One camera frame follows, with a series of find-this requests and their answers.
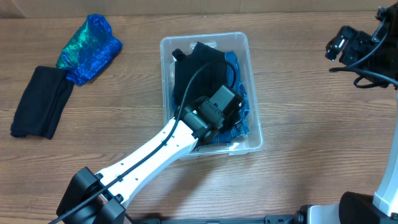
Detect long black garment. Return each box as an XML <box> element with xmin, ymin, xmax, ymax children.
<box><xmin>11</xmin><ymin>66</ymin><xmax>74</xmax><ymax>139</ymax></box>

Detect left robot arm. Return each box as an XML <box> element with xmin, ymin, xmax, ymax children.
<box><xmin>53</xmin><ymin>85</ymin><xmax>244</xmax><ymax>223</ymax></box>

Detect blue denim jeans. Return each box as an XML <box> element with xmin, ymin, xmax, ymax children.
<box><xmin>172</xmin><ymin>49</ymin><xmax>250</xmax><ymax>143</ymax></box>

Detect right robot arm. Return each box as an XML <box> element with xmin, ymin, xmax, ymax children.
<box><xmin>293</xmin><ymin>4</ymin><xmax>397</xmax><ymax>223</ymax></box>

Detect square black garment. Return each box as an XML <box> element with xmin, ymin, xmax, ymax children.
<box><xmin>192</xmin><ymin>105</ymin><xmax>246</xmax><ymax>150</ymax></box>

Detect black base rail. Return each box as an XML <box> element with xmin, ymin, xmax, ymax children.
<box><xmin>124</xmin><ymin>215</ymin><xmax>295</xmax><ymax>224</ymax></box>

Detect clear plastic storage container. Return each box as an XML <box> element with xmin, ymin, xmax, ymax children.
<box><xmin>160</xmin><ymin>32</ymin><xmax>264</xmax><ymax>159</ymax></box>

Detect shiny blue green garment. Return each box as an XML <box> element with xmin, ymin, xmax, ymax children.
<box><xmin>56</xmin><ymin>14</ymin><xmax>123</xmax><ymax>86</ymax></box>

